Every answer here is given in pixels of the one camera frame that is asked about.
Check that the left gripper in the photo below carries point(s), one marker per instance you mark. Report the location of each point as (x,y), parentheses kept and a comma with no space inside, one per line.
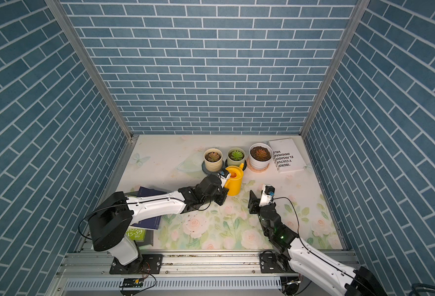
(223,195)

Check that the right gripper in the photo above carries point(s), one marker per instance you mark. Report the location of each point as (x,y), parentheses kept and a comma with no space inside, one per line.
(254,203)

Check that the yellow plastic watering can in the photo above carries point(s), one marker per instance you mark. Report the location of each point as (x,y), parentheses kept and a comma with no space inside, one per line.
(234,183)

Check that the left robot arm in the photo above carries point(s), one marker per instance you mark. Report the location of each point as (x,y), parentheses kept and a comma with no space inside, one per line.
(109,222)

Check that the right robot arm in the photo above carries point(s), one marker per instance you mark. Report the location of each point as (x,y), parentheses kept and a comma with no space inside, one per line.
(296,254)

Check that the cream pot with succulent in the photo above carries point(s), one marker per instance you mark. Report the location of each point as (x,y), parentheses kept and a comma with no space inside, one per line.
(213,160)

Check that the green pot with succulent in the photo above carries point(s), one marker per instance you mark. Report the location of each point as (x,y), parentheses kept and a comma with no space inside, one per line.
(235,157)

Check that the white pot with red succulent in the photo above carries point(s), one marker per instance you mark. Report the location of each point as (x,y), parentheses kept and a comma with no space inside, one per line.
(260,152)

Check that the dark green saucer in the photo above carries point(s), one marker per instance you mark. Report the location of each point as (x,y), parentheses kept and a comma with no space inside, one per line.
(243,168)

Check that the dark grey saucer left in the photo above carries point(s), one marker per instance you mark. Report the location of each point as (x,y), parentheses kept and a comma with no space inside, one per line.
(207,172)

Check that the pink saucer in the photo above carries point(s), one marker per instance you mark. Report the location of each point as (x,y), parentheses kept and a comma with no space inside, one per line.
(258,169)

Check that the white book black text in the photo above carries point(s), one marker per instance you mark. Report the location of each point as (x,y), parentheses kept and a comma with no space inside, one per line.
(286,156)

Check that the dark blue book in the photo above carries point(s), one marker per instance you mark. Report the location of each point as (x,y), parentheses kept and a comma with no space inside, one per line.
(151,223)

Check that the green cover book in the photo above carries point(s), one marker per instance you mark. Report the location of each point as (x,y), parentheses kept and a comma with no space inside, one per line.
(141,236)

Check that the small green circuit board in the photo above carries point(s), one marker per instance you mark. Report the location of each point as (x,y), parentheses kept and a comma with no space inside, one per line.
(132,283)

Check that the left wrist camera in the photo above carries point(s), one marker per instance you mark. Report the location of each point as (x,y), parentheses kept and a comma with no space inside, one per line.
(224,176)

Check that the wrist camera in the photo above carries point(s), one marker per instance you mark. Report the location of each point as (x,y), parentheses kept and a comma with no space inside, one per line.
(267,195)
(224,176)

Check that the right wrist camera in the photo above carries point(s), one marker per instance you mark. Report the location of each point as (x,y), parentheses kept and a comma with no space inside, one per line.
(267,195)

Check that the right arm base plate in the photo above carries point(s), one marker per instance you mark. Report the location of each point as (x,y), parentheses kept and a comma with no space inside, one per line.
(273,263)

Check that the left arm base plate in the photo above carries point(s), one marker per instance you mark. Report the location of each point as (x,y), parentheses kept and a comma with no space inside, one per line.
(147,263)

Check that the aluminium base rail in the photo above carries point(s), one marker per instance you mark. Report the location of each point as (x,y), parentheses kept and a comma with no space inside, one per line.
(201,273)

